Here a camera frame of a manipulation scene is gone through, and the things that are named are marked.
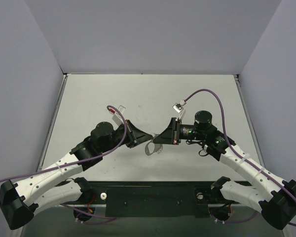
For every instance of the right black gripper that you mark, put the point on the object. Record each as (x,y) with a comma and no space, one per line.
(174,131)

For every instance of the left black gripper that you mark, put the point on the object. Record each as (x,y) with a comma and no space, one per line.
(131,133)

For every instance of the metal key holder plate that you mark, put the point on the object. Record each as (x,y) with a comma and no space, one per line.
(152,148)

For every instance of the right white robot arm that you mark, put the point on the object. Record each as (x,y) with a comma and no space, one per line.
(271,196)

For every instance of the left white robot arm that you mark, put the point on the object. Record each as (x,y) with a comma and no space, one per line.
(22,200)

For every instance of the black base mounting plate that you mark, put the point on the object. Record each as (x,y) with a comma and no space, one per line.
(156,198)

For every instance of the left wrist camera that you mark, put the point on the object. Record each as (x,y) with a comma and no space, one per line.
(117,116)

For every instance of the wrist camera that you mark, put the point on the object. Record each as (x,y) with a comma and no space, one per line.
(179,108)
(117,116)

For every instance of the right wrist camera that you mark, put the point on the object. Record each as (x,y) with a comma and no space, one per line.
(179,108)

